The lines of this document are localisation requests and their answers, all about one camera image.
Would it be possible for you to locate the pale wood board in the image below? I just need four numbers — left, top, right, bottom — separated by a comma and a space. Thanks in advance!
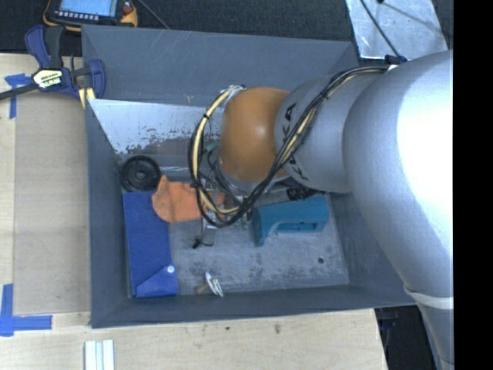
12, 93, 92, 316

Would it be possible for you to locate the grey metal bin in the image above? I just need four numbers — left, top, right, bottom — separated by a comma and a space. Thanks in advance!
80, 24, 416, 329

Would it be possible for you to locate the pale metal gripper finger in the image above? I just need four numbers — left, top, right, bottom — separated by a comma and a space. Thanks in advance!
192, 224, 217, 251

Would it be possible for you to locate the teal plastic block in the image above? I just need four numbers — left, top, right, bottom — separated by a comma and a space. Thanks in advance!
251, 194, 331, 248

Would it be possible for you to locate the black round ribbed disc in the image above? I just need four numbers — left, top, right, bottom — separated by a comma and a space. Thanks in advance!
120, 154, 163, 193

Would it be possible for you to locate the orange cloth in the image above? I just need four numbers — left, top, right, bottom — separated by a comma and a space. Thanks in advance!
150, 174, 226, 224

